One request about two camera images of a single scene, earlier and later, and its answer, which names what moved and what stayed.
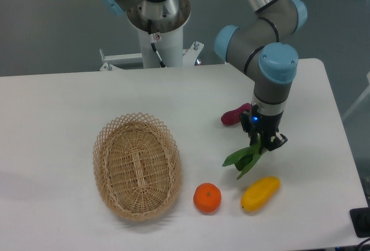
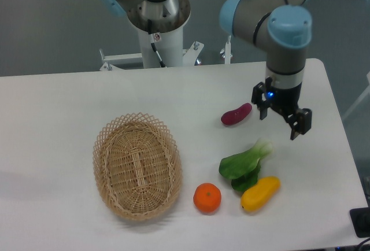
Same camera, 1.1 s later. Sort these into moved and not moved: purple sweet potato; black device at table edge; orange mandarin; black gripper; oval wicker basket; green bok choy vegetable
Moved: black gripper; green bok choy vegetable
Not moved: black device at table edge; orange mandarin; oval wicker basket; purple sweet potato
